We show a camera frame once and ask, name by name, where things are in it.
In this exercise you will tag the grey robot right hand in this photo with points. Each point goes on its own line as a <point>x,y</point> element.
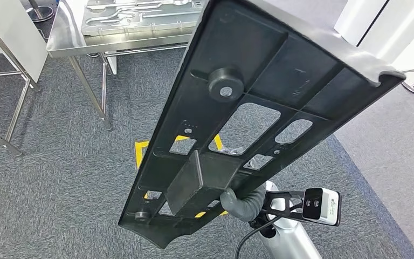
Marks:
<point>233,203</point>

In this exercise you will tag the black plastic mounting plate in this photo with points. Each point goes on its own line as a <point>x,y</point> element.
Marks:
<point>264,53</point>

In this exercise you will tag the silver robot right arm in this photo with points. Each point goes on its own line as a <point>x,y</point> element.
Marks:
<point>289,239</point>

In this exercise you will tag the stainless steel workbench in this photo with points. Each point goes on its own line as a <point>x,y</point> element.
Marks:
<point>67,43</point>

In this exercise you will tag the stamped grey metal panel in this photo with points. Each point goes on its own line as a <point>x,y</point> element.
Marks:
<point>121,18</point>

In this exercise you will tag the white display partition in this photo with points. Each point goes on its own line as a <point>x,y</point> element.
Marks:
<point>389,28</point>

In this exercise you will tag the black camera bracket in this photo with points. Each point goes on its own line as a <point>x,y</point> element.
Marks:
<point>282,211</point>

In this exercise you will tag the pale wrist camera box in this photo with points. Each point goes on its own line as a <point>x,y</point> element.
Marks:
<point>326,209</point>

